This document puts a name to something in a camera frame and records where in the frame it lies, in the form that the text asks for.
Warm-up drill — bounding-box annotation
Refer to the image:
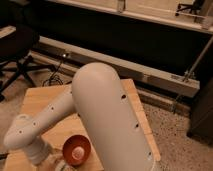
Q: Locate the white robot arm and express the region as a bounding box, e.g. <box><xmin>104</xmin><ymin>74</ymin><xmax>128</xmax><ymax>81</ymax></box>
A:
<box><xmin>4</xmin><ymin>63</ymin><xmax>158</xmax><ymax>171</ymax></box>

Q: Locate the metal pole stand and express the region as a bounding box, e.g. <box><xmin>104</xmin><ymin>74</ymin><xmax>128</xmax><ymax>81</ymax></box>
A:
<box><xmin>171</xmin><ymin>35</ymin><xmax>213</xmax><ymax>113</ymax></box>

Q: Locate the red bowl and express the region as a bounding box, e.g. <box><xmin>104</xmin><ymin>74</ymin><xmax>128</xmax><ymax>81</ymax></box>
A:
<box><xmin>62</xmin><ymin>135</ymin><xmax>91</xmax><ymax>166</ymax></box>

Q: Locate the black office chair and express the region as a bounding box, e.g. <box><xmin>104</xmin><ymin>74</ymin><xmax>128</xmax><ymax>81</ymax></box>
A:
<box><xmin>0</xmin><ymin>25</ymin><xmax>56</xmax><ymax>102</ymax></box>

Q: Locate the black chair base far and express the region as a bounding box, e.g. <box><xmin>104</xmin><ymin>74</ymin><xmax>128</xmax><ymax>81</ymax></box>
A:
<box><xmin>175</xmin><ymin>0</ymin><xmax>205</xmax><ymax>16</ymax></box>

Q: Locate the black cable on floor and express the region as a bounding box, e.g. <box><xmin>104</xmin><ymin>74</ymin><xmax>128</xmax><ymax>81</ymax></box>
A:
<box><xmin>41</xmin><ymin>53</ymin><xmax>81</xmax><ymax>88</ymax></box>

